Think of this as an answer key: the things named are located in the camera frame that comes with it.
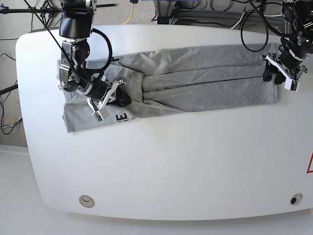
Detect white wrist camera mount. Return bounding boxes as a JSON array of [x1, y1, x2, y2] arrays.
[[87, 79, 126, 123]]

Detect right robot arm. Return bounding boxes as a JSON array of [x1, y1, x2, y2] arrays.
[[59, 0, 115, 107]]

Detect right table grommet hole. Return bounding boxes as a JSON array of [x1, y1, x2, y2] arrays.
[[290, 193, 303, 205]]

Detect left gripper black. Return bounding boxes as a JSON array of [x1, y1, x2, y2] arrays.
[[263, 50, 306, 85]]

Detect white cable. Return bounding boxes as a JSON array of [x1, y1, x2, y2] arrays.
[[229, 9, 298, 30]]

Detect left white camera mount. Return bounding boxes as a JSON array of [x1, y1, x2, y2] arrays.
[[260, 53, 308, 92]]

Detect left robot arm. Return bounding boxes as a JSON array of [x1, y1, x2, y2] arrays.
[[240, 0, 313, 92]]

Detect red triangle warning sticker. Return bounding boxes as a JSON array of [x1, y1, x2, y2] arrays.
[[307, 154, 313, 173]]

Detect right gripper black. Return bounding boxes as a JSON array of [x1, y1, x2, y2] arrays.
[[89, 85, 131, 107]]

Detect yellow cable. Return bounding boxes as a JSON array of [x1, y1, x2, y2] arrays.
[[121, 2, 134, 26]]

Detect left table grommet hole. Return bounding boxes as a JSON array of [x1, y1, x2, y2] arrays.
[[79, 195, 95, 208]]

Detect grey T-shirt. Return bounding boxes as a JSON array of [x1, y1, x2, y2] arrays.
[[63, 45, 278, 132]]

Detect table grommet hole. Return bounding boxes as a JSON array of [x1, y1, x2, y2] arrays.
[[290, 193, 303, 205], [79, 195, 95, 208]]

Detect aluminium frame stand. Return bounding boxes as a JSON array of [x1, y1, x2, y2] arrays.
[[154, 0, 294, 39]]

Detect black floor cables left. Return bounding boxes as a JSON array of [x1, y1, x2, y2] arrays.
[[0, 53, 23, 135]]

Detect black tripod stand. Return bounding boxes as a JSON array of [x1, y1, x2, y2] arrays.
[[0, 0, 116, 39]]

